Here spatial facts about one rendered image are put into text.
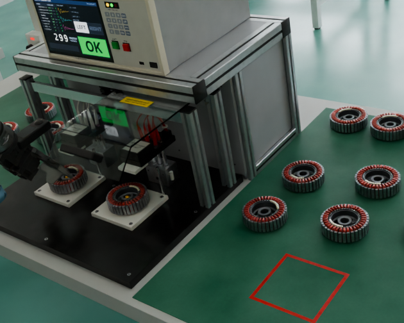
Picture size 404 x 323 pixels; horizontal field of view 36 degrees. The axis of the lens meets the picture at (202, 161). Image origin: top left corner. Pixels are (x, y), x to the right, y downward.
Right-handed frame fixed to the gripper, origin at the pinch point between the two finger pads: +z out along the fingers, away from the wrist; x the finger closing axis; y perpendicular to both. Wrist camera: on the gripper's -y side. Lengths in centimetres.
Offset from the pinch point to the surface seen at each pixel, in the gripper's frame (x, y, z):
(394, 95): 8, -147, 183
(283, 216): 65, -10, 14
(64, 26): 2.5, -31.9, -24.3
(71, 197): 6.1, 5.1, 4.6
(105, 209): 19.6, 4.9, 4.6
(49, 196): -0.9, 7.1, 3.4
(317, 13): -81, -221, 210
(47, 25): -4.8, -31.7, -23.9
